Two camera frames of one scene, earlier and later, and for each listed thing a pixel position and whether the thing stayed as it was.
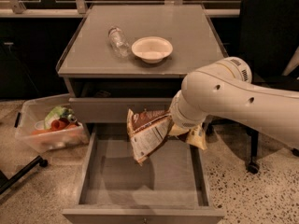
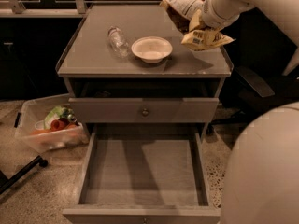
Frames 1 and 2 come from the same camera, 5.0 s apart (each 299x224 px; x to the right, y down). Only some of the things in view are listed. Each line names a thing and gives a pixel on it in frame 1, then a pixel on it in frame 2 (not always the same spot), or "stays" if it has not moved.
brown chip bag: [149, 128] to [181, 7]
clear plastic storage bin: [49, 124] stays
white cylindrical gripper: [186, 120] to [214, 16]
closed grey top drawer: [112, 109] stays
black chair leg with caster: [6, 183] stays
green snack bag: [57, 113] stays
